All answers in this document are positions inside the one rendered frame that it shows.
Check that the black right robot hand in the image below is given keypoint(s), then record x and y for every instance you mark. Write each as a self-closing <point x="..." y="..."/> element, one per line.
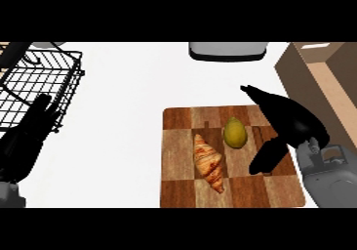
<point x="291" y="120"/>

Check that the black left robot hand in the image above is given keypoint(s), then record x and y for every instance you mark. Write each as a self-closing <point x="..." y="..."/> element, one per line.
<point x="22" y="143"/>

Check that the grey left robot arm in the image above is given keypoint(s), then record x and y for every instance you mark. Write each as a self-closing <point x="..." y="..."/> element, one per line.
<point x="7" y="194"/>

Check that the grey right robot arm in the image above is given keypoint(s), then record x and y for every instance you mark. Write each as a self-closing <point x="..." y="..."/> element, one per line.
<point x="332" y="179"/>

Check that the brown cardboard box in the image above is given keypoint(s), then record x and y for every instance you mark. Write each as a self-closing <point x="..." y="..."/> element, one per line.
<point x="329" y="88"/>

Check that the checkered wooden cutting board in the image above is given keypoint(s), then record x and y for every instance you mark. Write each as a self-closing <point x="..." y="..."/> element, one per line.
<point x="229" y="162"/>

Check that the golden brown croissant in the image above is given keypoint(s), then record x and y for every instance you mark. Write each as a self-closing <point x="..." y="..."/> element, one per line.
<point x="208" y="162"/>

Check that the grey appliance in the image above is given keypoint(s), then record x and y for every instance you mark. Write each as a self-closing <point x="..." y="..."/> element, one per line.
<point x="227" y="51"/>

